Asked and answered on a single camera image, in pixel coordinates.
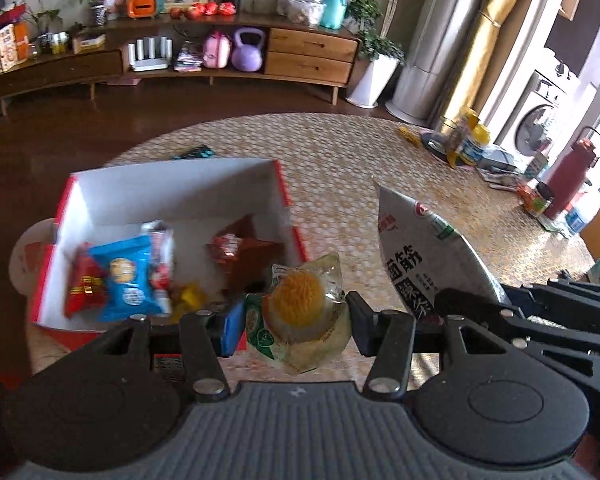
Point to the white router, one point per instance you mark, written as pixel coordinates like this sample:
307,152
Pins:
150,60

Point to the wooden television cabinet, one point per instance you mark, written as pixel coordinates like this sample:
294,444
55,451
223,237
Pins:
310,55

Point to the clear plastic bag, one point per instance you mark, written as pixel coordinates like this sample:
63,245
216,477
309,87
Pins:
300,7

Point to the orange white snack box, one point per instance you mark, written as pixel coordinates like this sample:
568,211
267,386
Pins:
10,47

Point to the purple kettlebell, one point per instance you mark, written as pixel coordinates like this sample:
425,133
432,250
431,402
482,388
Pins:
247,55

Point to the black teal remote control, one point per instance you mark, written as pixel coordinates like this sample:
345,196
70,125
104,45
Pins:
192,152

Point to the clear water bottle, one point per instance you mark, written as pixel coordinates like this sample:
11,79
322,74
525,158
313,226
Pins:
577,220

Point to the red wrapped fruit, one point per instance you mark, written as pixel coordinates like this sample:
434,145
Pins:
211,8
227,9

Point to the potted tree white pot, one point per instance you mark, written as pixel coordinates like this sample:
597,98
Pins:
375,80

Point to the yellow triangular snack packet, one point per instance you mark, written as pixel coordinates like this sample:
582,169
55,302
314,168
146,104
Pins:
190,300

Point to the grey box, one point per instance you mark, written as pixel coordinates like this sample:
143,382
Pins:
495,156

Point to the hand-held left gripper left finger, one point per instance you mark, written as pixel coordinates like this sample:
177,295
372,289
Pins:
234,330

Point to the flat books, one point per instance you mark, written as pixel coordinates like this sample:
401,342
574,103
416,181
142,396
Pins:
500,179

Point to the teal spray bottle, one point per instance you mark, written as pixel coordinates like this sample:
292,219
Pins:
332,10

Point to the stack of magazines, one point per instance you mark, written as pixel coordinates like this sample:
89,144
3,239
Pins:
187,57

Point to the red thermos bottle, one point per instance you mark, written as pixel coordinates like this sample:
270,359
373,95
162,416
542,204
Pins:
572,175

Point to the glass cup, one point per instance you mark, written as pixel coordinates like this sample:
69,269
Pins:
450,132

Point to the small yellow jar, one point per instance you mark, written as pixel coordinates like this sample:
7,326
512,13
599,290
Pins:
60,44

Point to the patterned tablecloth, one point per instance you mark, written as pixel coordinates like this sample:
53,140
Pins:
330,160

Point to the standing air conditioner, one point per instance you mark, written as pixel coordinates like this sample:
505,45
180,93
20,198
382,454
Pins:
430,50

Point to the small silver red packet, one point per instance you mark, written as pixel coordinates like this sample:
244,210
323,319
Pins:
160,250

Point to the dark round coaster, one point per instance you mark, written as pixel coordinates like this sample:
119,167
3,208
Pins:
432,147

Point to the large silver snack packet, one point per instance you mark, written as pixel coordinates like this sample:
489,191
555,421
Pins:
420,250

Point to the pink case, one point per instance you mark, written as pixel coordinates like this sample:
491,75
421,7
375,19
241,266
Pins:
216,52

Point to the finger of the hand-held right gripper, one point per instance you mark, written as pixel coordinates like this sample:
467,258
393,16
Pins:
570,297
460,302

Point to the yellow-lid jar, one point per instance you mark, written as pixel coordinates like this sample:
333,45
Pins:
474,147

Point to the white bag red print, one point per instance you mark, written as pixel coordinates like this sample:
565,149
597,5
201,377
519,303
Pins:
27,260

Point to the clear yellow cake packet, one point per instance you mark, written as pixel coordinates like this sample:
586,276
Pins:
295,305

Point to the red cardboard box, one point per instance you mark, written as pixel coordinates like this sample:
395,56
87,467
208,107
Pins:
180,190

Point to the blue snack packet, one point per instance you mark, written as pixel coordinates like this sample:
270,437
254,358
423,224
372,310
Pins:
125,280

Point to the yellow curtain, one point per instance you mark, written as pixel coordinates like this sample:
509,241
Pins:
495,45

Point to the washing machine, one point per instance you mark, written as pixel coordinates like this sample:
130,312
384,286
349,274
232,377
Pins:
535,120

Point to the red gift box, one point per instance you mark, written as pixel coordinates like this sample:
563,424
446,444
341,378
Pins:
9,15

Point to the yellow wrapper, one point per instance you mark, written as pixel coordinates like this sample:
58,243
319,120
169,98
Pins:
410,135

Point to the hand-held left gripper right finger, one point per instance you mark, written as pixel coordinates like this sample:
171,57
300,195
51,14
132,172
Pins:
360,325

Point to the red apple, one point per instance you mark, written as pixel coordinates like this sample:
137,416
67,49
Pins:
195,11
175,12

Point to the copper foil snack packet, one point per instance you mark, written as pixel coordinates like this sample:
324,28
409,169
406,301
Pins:
245,255

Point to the plant in patterned vase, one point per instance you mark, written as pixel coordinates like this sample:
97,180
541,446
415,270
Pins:
99,15

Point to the red chip bag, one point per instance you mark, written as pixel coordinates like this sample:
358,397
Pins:
82,285

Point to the dark-lid jar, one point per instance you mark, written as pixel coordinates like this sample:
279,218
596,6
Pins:
537,200

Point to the small yellowish box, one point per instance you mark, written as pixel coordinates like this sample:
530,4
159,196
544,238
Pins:
89,43

